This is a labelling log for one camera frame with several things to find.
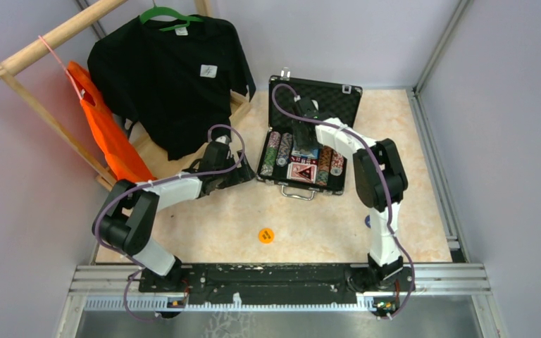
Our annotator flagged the blue playing card box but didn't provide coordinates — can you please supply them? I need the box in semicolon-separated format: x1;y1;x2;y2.
292;149;320;159

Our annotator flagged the red black triangle marker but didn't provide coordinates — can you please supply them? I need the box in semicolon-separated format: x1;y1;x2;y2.
294;165;317;184

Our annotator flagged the black aluminium poker case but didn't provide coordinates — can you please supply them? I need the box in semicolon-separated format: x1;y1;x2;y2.
257;75;363;195

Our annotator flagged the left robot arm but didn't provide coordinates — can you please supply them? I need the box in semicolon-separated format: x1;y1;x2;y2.
92;141;254;291

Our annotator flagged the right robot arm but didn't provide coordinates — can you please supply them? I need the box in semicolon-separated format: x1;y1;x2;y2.
292;96;408;288

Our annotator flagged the orange black chip stack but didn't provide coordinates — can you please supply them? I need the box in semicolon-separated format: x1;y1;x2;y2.
316;146;332;186

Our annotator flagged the purple blue chip stack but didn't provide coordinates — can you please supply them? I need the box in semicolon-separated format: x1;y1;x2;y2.
275;133;293;167

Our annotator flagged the red playing card deck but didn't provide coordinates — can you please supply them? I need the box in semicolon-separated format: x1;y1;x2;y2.
287;162;318;184

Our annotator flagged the red white chip stack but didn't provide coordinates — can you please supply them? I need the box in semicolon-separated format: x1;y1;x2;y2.
330;151;344;176

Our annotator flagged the green grey chip stack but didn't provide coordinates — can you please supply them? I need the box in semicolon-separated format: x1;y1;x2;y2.
260;131;281;176

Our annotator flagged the wooden clothes rack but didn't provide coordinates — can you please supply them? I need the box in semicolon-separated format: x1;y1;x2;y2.
0;0;253;189

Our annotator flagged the orange round dealer button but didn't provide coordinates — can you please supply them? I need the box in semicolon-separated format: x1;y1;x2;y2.
258;228;275;244

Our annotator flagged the black t-shirt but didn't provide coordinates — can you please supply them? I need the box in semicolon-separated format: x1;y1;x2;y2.
87;15;256;160

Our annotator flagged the green clothes hanger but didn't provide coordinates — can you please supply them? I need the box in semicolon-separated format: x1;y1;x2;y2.
139;5;204;31

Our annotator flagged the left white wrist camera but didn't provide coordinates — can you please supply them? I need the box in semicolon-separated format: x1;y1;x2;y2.
216;135;231;144

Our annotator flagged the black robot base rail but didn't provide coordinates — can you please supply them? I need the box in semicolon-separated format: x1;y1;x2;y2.
139;263;412;306

